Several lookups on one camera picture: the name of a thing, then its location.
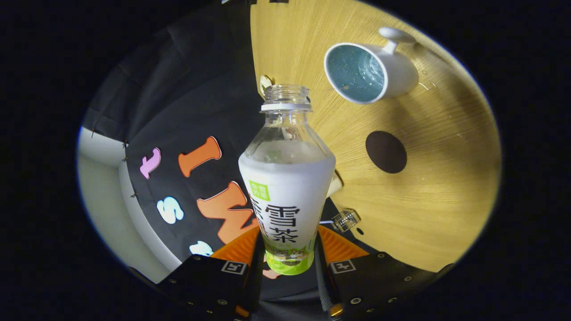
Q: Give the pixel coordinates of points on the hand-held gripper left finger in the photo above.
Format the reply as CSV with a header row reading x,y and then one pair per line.
x,y
255,276

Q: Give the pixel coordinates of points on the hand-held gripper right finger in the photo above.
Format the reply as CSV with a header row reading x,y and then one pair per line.
x,y
322,281

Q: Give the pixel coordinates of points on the white oval plate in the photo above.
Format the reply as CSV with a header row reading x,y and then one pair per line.
x,y
335,185

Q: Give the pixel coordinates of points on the black backdrop cloth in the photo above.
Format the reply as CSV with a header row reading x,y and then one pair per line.
x,y
200,89

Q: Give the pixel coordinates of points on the round dark brown coaster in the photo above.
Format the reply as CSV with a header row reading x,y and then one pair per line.
x,y
386,151

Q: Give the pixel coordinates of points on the white divided sauce dish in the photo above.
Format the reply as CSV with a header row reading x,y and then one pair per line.
x,y
266,83

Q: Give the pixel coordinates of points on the wooden table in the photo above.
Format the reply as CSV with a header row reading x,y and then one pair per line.
x,y
446,200

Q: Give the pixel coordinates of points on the white label juice bottle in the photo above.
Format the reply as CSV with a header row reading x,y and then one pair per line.
x,y
285,200

